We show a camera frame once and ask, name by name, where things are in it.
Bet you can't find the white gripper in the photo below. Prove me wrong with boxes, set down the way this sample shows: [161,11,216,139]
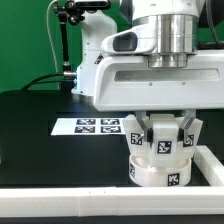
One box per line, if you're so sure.
[94,50,224,142]

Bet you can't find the white round stool seat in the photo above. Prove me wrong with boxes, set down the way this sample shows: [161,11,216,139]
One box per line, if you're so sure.
[129,155,192,187]

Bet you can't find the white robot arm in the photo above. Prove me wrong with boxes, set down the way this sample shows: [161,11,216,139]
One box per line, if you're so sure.
[74,0,224,138]

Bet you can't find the white sheet with tags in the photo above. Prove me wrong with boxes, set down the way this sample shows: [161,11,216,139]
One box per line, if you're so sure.
[51,118,125,136]

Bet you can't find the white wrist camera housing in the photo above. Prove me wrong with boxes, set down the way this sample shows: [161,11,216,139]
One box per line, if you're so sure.
[101,30,156,55]

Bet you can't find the white front obstacle rail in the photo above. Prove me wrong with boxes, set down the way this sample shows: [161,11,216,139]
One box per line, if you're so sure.
[0,187,224,218]

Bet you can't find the black cables on table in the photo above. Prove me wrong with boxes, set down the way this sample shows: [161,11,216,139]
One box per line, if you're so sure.
[21,72,78,92]

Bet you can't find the black camera stand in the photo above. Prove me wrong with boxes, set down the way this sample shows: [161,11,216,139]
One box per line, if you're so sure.
[54,0,85,77]

